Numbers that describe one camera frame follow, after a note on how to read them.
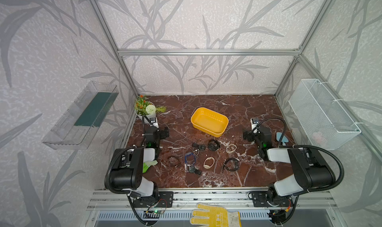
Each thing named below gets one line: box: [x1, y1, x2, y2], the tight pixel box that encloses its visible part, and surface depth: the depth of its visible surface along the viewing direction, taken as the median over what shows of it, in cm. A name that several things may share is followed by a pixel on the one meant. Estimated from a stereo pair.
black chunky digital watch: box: [223, 157, 241, 172], surface depth 86 cm
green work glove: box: [142, 159, 159, 174], surface depth 85 cm
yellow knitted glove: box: [190, 202, 242, 227], surface depth 70 cm
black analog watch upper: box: [191, 142, 206, 151], surface depth 93 cm
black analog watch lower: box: [188, 166, 202, 176], surface depth 84 cm
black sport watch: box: [207, 139, 221, 151], surface depth 93 cm
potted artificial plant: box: [134, 94, 167, 124], surface depth 95 cm
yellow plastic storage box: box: [190, 107, 230, 138], surface depth 106 cm
